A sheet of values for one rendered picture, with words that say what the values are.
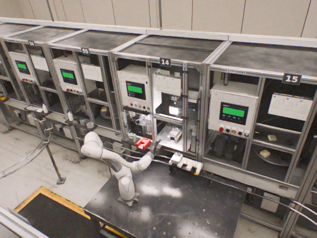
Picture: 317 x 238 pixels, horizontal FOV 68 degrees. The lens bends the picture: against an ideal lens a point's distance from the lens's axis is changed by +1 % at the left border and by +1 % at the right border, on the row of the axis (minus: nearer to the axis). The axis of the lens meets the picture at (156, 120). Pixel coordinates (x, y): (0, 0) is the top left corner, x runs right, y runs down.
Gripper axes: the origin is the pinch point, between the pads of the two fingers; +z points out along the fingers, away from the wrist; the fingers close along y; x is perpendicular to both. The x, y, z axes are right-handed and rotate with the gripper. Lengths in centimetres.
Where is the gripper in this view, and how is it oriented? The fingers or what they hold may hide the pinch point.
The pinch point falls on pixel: (159, 143)
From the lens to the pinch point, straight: 267.9
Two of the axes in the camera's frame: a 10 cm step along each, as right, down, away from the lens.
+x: -8.7, -2.3, 4.3
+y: -0.6, -8.3, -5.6
